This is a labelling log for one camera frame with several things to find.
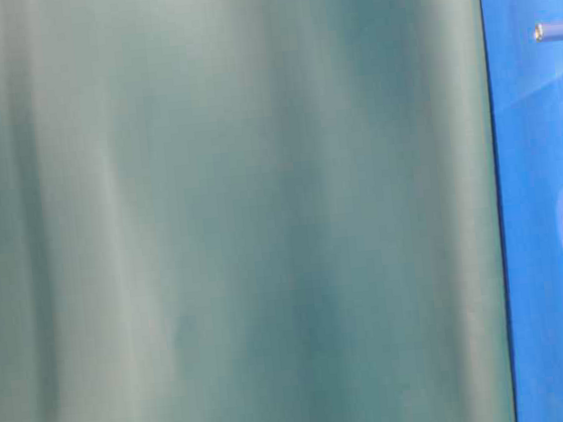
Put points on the grey metal shaft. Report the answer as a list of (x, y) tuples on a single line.
[(548, 32)]

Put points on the blue table mat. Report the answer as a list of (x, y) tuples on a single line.
[(526, 81)]

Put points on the green backdrop curtain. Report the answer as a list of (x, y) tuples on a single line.
[(248, 211)]

